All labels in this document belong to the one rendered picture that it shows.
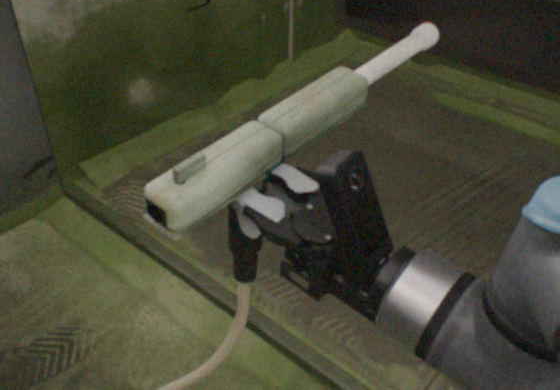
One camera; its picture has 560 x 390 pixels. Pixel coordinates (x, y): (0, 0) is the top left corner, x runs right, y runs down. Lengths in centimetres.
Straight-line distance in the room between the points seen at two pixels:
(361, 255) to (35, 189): 100
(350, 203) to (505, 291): 15
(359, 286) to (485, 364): 14
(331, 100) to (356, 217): 18
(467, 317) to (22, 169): 106
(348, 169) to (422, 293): 12
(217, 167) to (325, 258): 13
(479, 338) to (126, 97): 112
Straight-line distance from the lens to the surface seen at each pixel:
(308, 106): 65
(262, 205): 60
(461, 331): 53
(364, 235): 55
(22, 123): 136
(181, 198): 54
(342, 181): 52
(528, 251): 47
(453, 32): 108
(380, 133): 160
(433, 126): 166
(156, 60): 150
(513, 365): 52
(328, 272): 60
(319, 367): 104
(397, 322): 55
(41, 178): 143
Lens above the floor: 88
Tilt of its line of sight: 37 degrees down
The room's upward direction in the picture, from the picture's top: straight up
